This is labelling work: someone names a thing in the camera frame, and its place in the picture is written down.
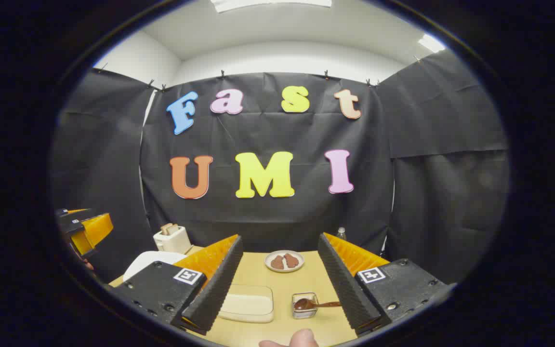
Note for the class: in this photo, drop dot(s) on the black backdrop cloth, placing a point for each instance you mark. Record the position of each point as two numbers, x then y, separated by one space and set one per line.
258 221

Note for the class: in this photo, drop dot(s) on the brown wooden spoon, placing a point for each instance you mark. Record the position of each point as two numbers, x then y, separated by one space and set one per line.
306 304

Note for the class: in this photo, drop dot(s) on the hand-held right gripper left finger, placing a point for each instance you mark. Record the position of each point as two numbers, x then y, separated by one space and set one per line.
219 284

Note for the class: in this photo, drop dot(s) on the ceiling light panel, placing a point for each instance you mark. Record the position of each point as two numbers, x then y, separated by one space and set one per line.
431 43
270 4

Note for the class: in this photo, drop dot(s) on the white rice cooker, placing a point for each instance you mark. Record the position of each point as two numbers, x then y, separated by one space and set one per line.
150 260

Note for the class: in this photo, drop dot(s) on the white round plate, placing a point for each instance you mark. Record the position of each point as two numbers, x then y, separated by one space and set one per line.
284 252

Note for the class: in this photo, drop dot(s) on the clear water bottle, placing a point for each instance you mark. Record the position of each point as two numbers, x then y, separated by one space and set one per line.
341 234

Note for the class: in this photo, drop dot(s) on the toast slice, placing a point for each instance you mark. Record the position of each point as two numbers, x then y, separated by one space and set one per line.
165 228
175 228

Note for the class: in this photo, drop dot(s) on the brown meat piece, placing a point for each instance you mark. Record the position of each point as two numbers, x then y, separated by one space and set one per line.
291 260
277 262

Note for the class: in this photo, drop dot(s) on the clear rice container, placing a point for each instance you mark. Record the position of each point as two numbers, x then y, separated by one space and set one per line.
248 306

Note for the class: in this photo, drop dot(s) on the white toaster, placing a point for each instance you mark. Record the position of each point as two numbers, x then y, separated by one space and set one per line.
174 243

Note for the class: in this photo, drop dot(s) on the clear chopstick holder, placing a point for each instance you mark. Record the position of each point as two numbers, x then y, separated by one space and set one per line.
305 313

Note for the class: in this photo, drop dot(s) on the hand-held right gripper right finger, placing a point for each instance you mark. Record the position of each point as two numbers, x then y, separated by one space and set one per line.
342 284

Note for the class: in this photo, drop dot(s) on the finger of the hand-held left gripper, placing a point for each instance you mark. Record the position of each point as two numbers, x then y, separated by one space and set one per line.
98 229
82 243

